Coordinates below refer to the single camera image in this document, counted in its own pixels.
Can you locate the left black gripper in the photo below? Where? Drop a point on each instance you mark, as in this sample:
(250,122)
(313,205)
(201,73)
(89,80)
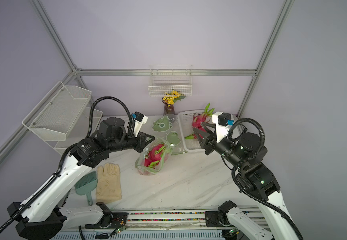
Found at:
(140,139)

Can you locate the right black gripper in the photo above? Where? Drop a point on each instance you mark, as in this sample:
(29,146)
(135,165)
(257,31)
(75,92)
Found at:
(209,138)

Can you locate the pink dragon fruit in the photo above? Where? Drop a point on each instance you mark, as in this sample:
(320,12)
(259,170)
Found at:
(202,118)
(191,137)

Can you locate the green-print zip-top bag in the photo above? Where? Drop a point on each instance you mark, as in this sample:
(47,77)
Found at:
(167,128)
(139,164)

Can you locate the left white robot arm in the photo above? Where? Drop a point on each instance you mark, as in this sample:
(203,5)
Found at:
(39,217)

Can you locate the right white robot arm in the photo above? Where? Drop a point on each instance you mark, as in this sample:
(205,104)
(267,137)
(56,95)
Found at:
(241,144)

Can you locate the white plastic basket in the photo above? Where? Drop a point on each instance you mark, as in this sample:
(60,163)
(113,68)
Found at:
(185,124)

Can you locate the dark purple glass vase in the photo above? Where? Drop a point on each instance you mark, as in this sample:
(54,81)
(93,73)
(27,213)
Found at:
(168,108)

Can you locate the yellow flower bouquet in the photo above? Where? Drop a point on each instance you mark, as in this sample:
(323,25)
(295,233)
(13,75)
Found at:
(170,98)

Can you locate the green scrub brush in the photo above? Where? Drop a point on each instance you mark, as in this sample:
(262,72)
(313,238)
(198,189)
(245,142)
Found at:
(86,185)

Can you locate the white two-tier mesh shelf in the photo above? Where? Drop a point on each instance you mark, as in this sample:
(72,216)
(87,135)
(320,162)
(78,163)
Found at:
(62,117)

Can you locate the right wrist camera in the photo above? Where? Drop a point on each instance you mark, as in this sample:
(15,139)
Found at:
(223,122)

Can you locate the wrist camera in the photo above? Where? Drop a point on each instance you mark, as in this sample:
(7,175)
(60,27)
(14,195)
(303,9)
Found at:
(139,120)
(223,122)

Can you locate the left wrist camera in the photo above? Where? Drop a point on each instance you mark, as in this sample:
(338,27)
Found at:
(139,120)

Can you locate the white wire wall basket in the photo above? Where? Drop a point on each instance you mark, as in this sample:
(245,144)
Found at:
(165,78)

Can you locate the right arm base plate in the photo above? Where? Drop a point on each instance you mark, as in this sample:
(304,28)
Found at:
(215,219)

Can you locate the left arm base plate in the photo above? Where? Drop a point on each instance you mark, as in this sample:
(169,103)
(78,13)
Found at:
(115,221)

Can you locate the aluminium frame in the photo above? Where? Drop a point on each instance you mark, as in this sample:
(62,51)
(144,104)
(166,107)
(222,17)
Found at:
(29,65)

